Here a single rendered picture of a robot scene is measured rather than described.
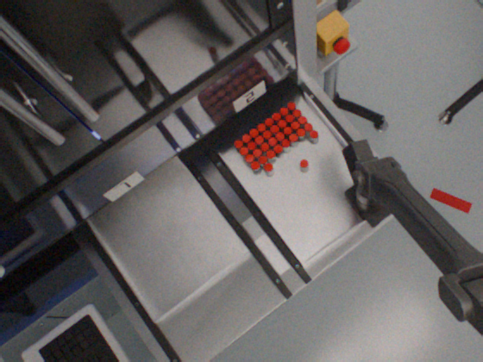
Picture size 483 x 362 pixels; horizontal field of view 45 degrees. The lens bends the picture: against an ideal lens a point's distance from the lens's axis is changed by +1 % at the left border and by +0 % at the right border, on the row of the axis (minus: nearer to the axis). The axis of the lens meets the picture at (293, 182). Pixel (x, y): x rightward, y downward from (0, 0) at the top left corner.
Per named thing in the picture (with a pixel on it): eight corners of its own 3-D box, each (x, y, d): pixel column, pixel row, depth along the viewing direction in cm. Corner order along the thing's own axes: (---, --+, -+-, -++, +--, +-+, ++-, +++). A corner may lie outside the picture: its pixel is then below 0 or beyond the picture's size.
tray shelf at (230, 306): (65, 221, 141) (62, 220, 139) (293, 59, 150) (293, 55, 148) (176, 388, 130) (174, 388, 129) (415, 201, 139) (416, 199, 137)
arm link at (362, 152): (360, 184, 109) (402, 173, 111) (341, 131, 113) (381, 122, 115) (348, 206, 120) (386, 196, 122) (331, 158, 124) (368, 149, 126)
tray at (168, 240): (79, 208, 140) (73, 204, 137) (168, 144, 143) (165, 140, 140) (158, 322, 132) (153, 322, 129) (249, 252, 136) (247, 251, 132)
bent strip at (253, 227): (244, 227, 137) (241, 222, 131) (254, 220, 138) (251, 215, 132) (279, 275, 134) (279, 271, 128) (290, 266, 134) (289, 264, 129)
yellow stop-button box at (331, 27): (307, 36, 141) (306, 21, 134) (330, 19, 142) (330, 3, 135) (326, 58, 139) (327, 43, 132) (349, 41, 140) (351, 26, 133)
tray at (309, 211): (220, 157, 142) (218, 152, 138) (304, 97, 145) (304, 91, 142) (304, 268, 134) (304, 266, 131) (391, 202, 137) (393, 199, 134)
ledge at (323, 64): (286, 38, 152) (285, 34, 150) (325, 10, 153) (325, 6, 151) (319, 76, 148) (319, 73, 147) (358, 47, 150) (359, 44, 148)
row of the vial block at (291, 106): (235, 149, 142) (232, 143, 138) (293, 107, 144) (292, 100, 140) (240, 155, 142) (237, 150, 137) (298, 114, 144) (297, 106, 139)
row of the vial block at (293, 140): (250, 170, 141) (248, 164, 136) (309, 127, 143) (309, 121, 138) (255, 177, 140) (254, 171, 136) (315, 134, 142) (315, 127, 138)
